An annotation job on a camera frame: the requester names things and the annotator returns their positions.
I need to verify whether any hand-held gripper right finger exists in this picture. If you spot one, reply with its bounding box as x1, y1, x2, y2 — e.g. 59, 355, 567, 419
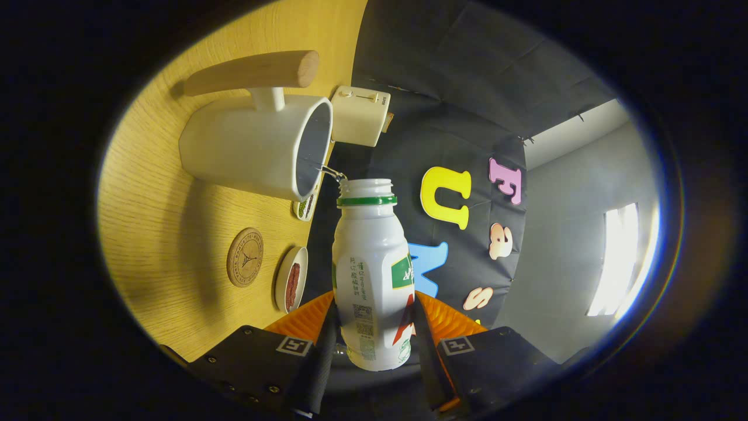
411, 291, 559, 417

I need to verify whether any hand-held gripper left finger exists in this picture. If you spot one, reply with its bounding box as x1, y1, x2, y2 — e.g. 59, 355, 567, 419
188, 291, 340, 419

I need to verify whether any round cork coaster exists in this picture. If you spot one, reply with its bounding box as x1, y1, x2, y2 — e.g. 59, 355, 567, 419
226, 227, 265, 288

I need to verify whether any white juice bottle green label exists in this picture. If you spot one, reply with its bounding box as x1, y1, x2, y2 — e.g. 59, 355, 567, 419
332, 178, 416, 372

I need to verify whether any white cup with wooden handle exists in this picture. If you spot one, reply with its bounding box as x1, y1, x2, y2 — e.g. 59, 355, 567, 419
178, 50, 334, 202

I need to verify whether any round white plate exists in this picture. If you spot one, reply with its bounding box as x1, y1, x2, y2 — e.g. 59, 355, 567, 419
274, 246, 309, 315

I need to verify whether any white divided bean dish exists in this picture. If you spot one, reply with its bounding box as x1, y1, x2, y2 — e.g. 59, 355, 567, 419
292, 186, 321, 222

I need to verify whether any ceiling light panel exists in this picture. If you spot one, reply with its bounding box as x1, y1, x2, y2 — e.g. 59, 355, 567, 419
586, 202, 661, 319

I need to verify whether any wooden table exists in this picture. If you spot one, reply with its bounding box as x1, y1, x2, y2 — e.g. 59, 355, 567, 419
96, 0, 369, 363

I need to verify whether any cream toaster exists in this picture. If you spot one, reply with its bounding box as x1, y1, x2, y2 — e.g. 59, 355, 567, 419
330, 85, 392, 148

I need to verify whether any black backdrop cloth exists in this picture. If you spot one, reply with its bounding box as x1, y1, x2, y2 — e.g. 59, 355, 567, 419
304, 0, 617, 363

